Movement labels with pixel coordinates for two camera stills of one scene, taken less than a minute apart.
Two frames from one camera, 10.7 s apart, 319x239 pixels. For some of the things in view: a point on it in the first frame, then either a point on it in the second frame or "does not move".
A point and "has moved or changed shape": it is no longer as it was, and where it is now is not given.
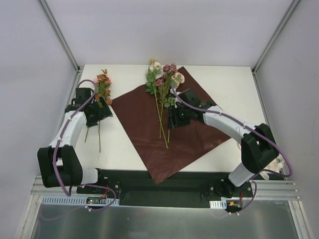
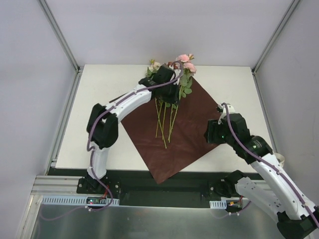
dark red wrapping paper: [165, 151] does not move
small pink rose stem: [86, 135] has moved or changed shape
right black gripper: [176, 118] -> [212, 134]
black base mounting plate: [138, 187] does not move
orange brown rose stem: [103, 81] -> [170, 64]
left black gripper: [100, 114] -> [171, 92]
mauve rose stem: [163, 83] has moved or changed shape
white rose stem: [151, 79] does not move
